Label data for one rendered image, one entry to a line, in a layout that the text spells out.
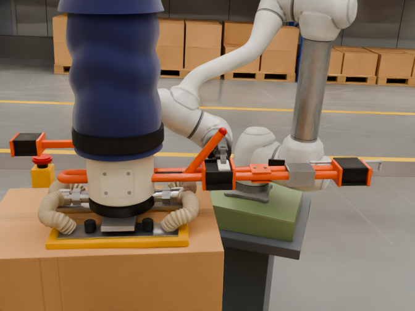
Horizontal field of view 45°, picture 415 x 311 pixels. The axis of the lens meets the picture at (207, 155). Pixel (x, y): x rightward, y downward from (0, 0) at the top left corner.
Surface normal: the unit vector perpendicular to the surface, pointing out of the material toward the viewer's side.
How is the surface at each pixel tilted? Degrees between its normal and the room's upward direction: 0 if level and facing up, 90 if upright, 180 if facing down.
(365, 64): 90
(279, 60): 90
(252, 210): 2
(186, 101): 54
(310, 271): 0
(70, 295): 90
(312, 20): 99
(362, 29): 90
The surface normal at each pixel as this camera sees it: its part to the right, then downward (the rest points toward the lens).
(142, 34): 0.75, 0.25
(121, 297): 0.10, 0.35
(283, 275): 0.05, -0.94
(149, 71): 0.80, 0.00
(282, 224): -0.27, 0.32
